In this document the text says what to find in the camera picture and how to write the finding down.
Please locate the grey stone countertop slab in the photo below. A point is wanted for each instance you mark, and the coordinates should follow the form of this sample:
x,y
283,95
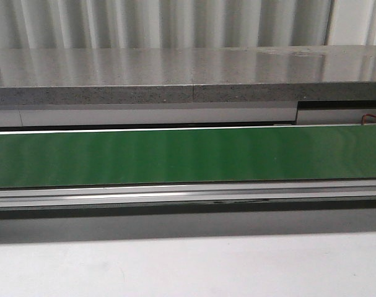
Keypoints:
x,y
200,75

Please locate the white pleated curtain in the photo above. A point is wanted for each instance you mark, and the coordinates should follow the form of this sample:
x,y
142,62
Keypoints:
x,y
185,24

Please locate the green conveyor belt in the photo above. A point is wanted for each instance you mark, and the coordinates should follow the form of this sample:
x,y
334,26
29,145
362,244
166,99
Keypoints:
x,y
90,158

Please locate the aluminium conveyor front rail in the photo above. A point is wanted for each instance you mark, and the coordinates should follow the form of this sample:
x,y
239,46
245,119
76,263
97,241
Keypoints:
x,y
209,192

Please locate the grey panel under countertop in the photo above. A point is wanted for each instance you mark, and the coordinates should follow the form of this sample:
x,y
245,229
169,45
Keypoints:
x,y
187,114

